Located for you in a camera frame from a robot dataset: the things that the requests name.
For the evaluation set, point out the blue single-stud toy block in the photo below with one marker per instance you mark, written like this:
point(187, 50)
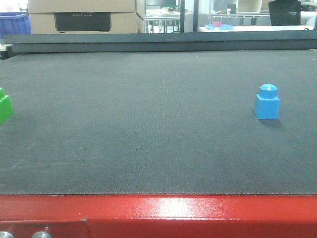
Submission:
point(267, 103)

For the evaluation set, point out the green two-stud toy block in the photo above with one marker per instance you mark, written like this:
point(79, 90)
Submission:
point(6, 108)

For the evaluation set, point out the black conveyor belt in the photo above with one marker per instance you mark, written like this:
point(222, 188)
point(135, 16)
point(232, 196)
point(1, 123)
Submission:
point(149, 123)

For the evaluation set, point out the red cylinder on tray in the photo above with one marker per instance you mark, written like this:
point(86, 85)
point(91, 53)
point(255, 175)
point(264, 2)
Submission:
point(217, 24)

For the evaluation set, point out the blue tray on table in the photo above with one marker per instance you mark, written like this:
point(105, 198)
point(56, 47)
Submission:
point(223, 27)

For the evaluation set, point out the white background table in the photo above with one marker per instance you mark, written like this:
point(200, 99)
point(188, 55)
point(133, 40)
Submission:
point(262, 28)

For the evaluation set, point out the cardboard box with black label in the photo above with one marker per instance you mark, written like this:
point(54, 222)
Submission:
point(86, 16)

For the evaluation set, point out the black office chair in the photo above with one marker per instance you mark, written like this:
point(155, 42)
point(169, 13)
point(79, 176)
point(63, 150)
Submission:
point(285, 12)

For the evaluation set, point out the silver bolt head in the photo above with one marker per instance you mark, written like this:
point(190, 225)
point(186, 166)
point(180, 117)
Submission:
point(4, 234)
point(41, 235)

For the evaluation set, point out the blue plastic crate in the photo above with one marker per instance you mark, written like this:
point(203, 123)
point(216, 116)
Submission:
point(14, 23)

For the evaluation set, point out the red conveyor frame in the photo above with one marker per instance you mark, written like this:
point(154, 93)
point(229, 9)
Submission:
point(159, 216)

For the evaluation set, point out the dark grey conveyor rail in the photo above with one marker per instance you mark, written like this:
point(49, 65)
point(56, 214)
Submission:
point(169, 42)

